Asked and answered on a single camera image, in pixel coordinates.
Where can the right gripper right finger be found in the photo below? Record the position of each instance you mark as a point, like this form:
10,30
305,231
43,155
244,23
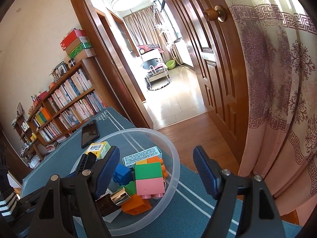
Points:
259,216

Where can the brown wooden door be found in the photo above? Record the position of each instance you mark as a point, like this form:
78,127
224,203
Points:
212,39

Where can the teal white medicine box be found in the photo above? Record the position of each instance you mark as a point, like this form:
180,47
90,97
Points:
131,160

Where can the green orange toy block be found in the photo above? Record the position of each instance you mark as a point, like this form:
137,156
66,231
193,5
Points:
135,205

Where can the green plastic basin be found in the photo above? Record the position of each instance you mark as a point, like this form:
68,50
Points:
171,64

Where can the large wooden bookshelf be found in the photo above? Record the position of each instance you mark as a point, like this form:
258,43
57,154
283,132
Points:
73,100

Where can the white red medicine box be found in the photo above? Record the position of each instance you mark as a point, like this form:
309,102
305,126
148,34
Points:
109,218

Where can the white rolling cart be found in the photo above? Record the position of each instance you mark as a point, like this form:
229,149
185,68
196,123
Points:
154,67

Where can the black smartphone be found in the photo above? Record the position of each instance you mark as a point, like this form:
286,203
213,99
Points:
90,133

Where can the blue toy block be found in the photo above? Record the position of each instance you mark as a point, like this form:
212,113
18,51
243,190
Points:
122,175

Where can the dark perfume bottle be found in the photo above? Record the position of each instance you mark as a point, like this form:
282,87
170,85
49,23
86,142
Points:
110,203

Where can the yellow medicine box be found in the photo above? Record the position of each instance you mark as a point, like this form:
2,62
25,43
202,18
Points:
100,149

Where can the stacked coloured boxes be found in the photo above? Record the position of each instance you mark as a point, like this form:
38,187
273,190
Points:
77,45

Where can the yellow orange toy block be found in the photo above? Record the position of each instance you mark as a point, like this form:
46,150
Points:
153,160

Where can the clear plastic bowl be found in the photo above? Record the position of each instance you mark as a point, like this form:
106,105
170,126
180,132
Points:
130,142

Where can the teal table mat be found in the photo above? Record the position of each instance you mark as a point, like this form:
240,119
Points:
187,214

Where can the green pink toy block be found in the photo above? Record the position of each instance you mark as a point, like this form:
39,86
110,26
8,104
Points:
149,180

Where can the patterned pink curtain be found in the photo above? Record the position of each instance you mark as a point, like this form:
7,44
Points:
278,39

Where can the black comb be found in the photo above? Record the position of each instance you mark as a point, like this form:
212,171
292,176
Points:
86,161

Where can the small wooden shelf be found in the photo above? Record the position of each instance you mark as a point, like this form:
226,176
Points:
26,135

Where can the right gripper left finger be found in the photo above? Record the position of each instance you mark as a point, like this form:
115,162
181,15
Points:
53,216

